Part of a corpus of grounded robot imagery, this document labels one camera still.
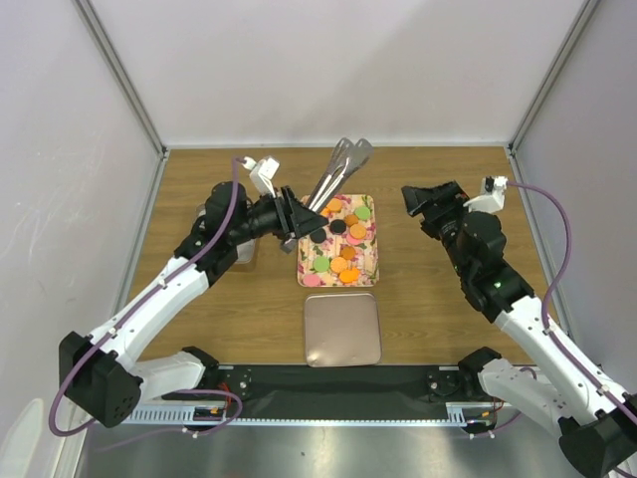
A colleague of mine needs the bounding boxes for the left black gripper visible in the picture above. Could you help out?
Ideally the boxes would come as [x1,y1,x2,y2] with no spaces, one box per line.
[229,186,328,246]

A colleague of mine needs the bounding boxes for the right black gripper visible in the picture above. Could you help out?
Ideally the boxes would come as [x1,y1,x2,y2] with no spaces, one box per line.
[399,180,474,278]

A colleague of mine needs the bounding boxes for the black round cookie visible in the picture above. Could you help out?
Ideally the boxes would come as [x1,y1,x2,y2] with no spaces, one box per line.
[310,228,326,244]
[329,219,347,235]

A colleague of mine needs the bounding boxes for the metal serving tongs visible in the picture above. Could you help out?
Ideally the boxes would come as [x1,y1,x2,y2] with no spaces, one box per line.
[306,137,373,212]

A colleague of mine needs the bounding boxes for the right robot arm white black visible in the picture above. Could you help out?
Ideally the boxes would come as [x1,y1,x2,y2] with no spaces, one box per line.
[401,176,636,477]

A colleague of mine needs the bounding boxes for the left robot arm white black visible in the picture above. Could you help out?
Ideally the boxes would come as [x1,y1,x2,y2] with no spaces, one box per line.
[54,181,327,428]

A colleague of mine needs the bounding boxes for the orange cookie top centre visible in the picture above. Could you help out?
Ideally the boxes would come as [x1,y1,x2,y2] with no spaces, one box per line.
[326,198,342,212]

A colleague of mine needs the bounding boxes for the pink cookie bottom left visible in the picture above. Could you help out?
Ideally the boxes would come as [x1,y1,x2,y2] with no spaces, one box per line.
[303,274,321,288]

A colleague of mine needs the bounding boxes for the pink cookie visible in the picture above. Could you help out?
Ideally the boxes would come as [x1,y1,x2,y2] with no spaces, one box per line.
[303,274,321,288]
[346,235,361,246]

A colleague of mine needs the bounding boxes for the floral rectangular tray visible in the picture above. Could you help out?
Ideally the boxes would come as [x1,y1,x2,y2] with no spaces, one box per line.
[297,194,379,288]

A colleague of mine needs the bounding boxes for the orange waffle cookie lower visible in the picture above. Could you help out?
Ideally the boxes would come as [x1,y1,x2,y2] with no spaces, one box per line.
[329,257,348,274]

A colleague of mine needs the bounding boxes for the pink cookie middle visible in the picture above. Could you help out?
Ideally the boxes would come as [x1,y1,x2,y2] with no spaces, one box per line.
[346,235,361,246]

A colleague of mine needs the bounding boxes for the brown waffle cookie upper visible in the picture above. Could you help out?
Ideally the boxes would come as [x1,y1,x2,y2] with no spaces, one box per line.
[344,214,358,226]

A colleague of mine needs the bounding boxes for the brown cookie lower middle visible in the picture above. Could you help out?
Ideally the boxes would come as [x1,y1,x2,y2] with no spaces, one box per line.
[340,246,356,261]

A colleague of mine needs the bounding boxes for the green cookie upper right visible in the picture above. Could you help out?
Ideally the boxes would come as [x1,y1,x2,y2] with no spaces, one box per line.
[354,206,371,221]

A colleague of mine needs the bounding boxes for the metal cookie tin box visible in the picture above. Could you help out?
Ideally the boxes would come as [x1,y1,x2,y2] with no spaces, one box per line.
[235,239,259,268]

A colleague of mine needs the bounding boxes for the orange cookie right middle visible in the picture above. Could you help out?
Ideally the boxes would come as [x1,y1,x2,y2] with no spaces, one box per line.
[349,223,367,240]

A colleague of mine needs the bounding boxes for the orange fish cookie bottom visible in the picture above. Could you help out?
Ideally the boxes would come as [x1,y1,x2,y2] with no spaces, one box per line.
[338,268,359,284]

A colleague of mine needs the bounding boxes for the metal tin lid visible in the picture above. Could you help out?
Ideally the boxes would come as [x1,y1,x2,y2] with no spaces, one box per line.
[304,292,382,368]

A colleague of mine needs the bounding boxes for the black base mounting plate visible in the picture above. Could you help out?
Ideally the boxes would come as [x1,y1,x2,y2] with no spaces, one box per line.
[198,363,499,420]

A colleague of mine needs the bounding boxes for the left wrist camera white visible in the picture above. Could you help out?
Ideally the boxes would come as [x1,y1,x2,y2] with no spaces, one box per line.
[243,156,280,197]

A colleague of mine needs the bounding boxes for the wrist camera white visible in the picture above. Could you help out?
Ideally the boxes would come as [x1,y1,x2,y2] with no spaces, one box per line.
[243,156,280,197]
[464,176,508,214]

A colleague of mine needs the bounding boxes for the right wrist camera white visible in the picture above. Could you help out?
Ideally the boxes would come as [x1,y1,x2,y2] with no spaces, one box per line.
[464,176,508,214]

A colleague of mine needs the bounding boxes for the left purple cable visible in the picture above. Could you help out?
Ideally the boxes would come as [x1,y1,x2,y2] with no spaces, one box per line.
[47,155,250,438]

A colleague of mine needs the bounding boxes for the grey cable duct right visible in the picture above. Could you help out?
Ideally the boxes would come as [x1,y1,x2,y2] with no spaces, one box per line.
[446,401,497,425]

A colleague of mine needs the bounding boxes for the grey cable duct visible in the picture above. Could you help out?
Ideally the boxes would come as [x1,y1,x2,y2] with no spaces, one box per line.
[123,404,229,426]
[446,401,497,425]

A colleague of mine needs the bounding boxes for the grey cable duct left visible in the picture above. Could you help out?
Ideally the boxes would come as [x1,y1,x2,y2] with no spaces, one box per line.
[123,404,229,426]

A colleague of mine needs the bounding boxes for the aluminium frame post right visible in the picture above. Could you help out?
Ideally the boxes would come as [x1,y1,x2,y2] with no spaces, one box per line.
[508,0,601,155]

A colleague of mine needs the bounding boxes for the aluminium frame post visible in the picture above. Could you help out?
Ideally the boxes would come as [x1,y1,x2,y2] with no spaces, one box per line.
[71,0,167,158]
[508,0,601,155]

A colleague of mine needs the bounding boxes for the aluminium frame post left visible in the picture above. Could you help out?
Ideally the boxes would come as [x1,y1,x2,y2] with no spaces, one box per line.
[71,0,167,158]

